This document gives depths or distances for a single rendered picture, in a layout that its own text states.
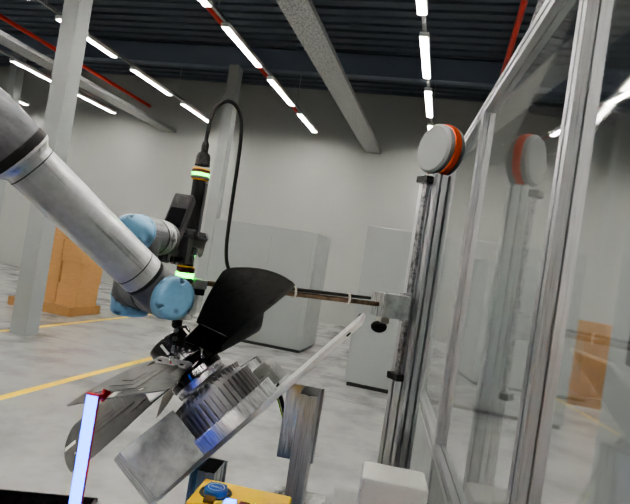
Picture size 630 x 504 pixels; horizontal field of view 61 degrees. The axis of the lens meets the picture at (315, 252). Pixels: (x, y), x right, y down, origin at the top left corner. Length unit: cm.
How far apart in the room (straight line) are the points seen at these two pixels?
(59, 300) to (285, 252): 382
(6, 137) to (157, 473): 79
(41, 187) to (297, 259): 782
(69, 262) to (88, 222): 884
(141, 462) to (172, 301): 50
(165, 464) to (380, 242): 569
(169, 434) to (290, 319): 734
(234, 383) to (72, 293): 834
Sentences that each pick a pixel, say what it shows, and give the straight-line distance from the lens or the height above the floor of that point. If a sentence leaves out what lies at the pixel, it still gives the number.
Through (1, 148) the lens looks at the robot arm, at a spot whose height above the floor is 157.
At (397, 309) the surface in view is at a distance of 158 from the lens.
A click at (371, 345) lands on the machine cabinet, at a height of 56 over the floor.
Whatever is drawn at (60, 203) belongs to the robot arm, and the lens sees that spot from 86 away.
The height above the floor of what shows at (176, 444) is 102.
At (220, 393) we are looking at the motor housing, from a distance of 134.
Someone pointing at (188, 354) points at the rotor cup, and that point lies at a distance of 139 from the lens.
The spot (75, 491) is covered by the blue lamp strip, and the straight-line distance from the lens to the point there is 111.
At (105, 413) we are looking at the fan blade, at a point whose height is 103.
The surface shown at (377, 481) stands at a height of 97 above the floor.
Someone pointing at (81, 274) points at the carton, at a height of 69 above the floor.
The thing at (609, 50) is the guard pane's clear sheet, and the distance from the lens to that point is 84.
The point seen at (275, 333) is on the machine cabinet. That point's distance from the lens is 871.
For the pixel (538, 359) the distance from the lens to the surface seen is 83.
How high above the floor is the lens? 148
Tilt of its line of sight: 1 degrees up
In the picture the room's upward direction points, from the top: 9 degrees clockwise
